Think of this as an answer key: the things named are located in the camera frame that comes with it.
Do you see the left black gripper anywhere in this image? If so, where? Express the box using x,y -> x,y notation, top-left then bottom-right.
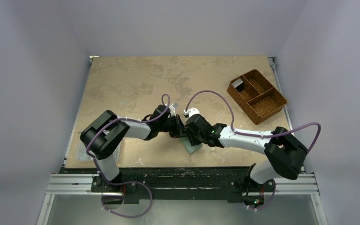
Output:
158,114 -> 188,138

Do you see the green card holder wallet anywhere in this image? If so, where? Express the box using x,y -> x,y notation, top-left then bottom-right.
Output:
180,137 -> 203,155

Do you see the brown woven divided basket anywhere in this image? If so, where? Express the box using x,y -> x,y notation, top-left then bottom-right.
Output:
227,69 -> 287,125

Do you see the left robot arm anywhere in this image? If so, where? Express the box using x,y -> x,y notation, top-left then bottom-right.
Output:
80,103 -> 187,192

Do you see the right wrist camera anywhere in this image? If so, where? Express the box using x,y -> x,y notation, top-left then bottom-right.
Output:
183,107 -> 200,118

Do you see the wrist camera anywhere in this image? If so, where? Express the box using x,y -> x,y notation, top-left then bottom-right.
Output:
169,102 -> 179,111
183,107 -> 200,118

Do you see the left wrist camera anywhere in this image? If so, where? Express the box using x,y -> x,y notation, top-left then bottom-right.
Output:
169,102 -> 179,111

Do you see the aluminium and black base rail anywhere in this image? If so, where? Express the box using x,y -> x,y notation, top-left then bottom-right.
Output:
47,167 -> 319,205

